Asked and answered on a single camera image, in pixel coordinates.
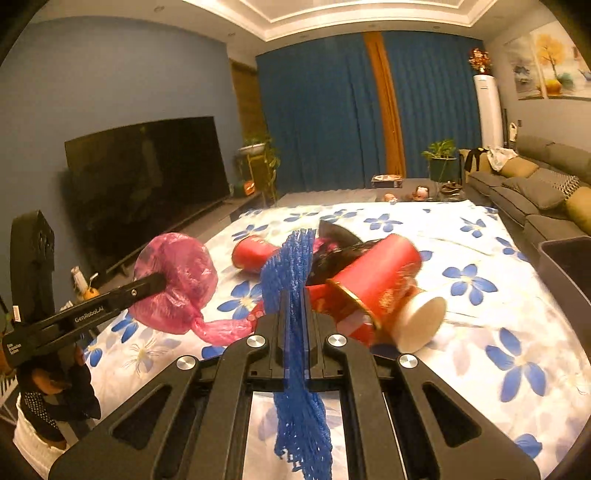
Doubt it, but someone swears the yellow cushion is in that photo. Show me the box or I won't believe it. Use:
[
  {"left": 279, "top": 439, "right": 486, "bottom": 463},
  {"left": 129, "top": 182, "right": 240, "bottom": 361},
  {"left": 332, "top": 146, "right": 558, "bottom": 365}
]
[
  {"left": 565, "top": 186, "right": 591, "bottom": 223},
  {"left": 500, "top": 158, "right": 539, "bottom": 179}
]

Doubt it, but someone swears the yellow plant stand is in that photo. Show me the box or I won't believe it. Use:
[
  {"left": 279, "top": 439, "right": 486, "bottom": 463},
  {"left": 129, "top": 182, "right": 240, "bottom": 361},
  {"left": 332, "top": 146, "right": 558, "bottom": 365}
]
[{"left": 246, "top": 152, "right": 279, "bottom": 205}]

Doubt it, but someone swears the blue foam fruit net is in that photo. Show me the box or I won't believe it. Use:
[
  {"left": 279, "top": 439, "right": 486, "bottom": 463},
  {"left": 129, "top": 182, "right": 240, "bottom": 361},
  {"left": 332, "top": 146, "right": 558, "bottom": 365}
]
[{"left": 260, "top": 228, "right": 336, "bottom": 479}]

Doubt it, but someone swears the grey sofa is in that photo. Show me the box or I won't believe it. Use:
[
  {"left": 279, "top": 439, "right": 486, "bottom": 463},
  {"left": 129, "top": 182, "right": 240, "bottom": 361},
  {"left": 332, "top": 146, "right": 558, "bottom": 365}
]
[{"left": 464, "top": 136, "right": 591, "bottom": 252}]

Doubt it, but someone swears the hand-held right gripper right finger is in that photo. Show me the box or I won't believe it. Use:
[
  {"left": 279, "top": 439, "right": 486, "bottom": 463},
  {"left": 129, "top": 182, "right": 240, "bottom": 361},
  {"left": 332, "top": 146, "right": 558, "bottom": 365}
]
[{"left": 304, "top": 288, "right": 542, "bottom": 480}]

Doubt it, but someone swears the white standing air conditioner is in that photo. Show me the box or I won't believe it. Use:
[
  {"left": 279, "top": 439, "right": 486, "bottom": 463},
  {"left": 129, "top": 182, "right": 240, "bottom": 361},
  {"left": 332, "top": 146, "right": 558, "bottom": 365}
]
[{"left": 473, "top": 74, "right": 504, "bottom": 151}]

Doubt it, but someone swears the orange curtain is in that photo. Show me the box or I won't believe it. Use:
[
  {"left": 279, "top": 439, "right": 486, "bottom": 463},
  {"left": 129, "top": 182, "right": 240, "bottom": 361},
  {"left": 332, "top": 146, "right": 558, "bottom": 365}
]
[{"left": 363, "top": 32, "right": 408, "bottom": 179}]

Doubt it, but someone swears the blue curtain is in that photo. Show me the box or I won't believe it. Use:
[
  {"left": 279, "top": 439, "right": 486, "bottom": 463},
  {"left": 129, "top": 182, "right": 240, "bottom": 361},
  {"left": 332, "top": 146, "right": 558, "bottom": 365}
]
[
  {"left": 255, "top": 34, "right": 386, "bottom": 195},
  {"left": 383, "top": 30, "right": 484, "bottom": 178}
]

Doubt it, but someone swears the grey landscape painting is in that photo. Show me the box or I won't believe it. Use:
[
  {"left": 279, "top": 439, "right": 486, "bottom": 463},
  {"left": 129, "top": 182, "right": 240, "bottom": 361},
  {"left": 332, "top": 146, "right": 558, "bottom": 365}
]
[{"left": 505, "top": 36, "right": 544, "bottom": 101}]

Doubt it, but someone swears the black plastic bag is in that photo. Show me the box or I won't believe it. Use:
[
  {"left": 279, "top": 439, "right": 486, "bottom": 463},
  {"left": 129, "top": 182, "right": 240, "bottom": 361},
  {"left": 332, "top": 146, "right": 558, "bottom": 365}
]
[
  {"left": 307, "top": 239, "right": 387, "bottom": 286},
  {"left": 318, "top": 219, "right": 366, "bottom": 248}
]

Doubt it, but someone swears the brown wooden screen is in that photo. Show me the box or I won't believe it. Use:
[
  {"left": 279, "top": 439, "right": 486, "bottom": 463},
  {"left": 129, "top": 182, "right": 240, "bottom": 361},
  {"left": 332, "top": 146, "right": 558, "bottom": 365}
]
[{"left": 229, "top": 59, "right": 269, "bottom": 191}]

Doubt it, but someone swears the yellow tree sailboat painting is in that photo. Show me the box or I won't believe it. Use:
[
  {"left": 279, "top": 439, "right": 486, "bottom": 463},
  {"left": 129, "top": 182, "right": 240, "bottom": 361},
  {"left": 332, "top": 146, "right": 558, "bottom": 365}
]
[{"left": 534, "top": 17, "right": 591, "bottom": 99}]

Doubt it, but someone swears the white cloth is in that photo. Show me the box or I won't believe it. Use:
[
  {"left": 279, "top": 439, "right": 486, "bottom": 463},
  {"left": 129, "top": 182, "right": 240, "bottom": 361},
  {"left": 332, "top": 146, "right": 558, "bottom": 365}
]
[{"left": 487, "top": 146, "right": 519, "bottom": 172}]

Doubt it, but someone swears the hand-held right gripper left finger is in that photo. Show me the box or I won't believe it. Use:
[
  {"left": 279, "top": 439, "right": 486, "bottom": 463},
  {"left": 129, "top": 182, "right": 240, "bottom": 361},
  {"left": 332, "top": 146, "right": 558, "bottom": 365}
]
[{"left": 48, "top": 290, "right": 293, "bottom": 480}]

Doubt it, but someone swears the grey television cabinet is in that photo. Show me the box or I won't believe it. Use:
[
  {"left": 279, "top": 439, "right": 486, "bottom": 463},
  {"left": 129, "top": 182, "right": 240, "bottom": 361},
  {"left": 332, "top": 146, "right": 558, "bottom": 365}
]
[{"left": 104, "top": 191, "right": 265, "bottom": 278}]

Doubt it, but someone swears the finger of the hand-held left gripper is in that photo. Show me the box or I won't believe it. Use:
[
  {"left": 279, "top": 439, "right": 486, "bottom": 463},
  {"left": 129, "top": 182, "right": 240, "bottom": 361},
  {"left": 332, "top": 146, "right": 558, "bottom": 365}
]
[{"left": 98, "top": 272, "right": 168, "bottom": 320}]

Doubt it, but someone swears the pink plastic bag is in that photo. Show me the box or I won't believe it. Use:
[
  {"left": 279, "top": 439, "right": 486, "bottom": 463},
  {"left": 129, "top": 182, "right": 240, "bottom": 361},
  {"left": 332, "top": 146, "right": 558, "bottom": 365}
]
[{"left": 128, "top": 233, "right": 256, "bottom": 348}]

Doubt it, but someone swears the black white patterned cushion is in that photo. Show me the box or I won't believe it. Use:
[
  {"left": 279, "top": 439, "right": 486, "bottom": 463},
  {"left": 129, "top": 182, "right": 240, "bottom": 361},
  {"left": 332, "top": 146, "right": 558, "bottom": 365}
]
[{"left": 549, "top": 175, "right": 581, "bottom": 200}]

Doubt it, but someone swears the red printed packaging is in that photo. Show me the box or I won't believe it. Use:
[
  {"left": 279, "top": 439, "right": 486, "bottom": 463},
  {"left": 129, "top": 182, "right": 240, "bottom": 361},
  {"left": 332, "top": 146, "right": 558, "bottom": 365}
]
[{"left": 247, "top": 282, "right": 378, "bottom": 347}]

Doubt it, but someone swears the black jacket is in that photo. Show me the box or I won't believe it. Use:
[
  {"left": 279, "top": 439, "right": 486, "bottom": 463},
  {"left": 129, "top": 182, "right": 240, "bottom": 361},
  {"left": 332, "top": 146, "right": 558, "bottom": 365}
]
[{"left": 464, "top": 148, "right": 486, "bottom": 175}]

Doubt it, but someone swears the red gold flower ornament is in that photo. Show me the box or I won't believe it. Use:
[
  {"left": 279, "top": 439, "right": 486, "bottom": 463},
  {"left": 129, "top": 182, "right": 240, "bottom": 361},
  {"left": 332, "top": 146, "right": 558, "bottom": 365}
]
[{"left": 468, "top": 47, "right": 493, "bottom": 75}]

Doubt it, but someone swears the blue floral white blanket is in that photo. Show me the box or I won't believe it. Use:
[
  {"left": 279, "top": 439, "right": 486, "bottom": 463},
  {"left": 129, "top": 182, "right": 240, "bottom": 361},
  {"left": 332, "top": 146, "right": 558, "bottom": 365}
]
[{"left": 82, "top": 200, "right": 568, "bottom": 480}]

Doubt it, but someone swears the red paper cup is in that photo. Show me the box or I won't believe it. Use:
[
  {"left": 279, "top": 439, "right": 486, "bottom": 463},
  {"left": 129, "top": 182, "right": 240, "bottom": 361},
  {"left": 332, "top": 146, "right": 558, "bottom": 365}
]
[
  {"left": 230, "top": 235, "right": 281, "bottom": 277},
  {"left": 326, "top": 233, "right": 448, "bottom": 353}
]

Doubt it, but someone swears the grey plastic bin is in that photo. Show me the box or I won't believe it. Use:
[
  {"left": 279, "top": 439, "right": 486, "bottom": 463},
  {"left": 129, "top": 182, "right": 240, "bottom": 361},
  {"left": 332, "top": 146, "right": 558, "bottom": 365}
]
[{"left": 537, "top": 236, "right": 591, "bottom": 320}]

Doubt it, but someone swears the person's left hand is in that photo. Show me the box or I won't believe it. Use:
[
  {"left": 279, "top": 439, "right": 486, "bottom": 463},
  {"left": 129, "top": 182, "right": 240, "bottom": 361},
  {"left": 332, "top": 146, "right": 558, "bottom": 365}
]
[{"left": 17, "top": 351, "right": 102, "bottom": 445}]

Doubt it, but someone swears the black flat television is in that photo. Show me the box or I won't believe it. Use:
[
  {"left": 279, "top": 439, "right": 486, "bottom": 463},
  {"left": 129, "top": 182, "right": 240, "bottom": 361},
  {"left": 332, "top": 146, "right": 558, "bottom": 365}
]
[{"left": 64, "top": 116, "right": 232, "bottom": 278}]

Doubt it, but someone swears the trailing plant in white bowl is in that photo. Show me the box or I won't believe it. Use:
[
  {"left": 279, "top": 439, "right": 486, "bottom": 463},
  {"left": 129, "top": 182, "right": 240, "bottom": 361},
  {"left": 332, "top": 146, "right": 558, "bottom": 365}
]
[{"left": 237, "top": 132, "right": 281, "bottom": 168}]

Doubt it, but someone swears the green potted plant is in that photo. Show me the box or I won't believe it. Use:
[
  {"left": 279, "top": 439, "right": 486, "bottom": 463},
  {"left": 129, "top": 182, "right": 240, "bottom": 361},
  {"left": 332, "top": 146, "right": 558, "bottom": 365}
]
[{"left": 420, "top": 139, "right": 459, "bottom": 184}]

